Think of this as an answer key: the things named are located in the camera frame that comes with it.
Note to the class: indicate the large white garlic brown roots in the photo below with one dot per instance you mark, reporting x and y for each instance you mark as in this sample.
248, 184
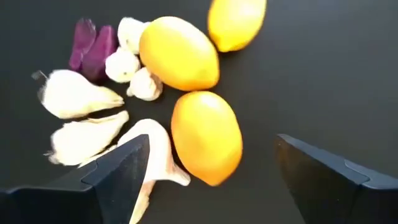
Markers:
74, 95

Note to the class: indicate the large bright white garlic bulb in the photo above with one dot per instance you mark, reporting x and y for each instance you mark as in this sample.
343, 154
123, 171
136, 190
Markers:
161, 155

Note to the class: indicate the large cream garlic bulb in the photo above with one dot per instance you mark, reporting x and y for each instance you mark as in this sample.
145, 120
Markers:
84, 140

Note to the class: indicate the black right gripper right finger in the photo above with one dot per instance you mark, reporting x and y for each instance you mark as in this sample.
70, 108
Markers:
326, 186

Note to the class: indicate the pale yellow lemon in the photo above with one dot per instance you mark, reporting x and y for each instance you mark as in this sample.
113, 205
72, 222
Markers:
236, 25

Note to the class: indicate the large orange-yellow lemon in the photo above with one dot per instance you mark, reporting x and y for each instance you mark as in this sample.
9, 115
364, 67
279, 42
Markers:
178, 53

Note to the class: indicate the small white garlic bulb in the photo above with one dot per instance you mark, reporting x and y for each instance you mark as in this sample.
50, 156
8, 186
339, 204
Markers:
121, 65
132, 34
144, 85

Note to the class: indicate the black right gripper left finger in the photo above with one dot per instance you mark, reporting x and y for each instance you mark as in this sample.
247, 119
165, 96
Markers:
118, 180

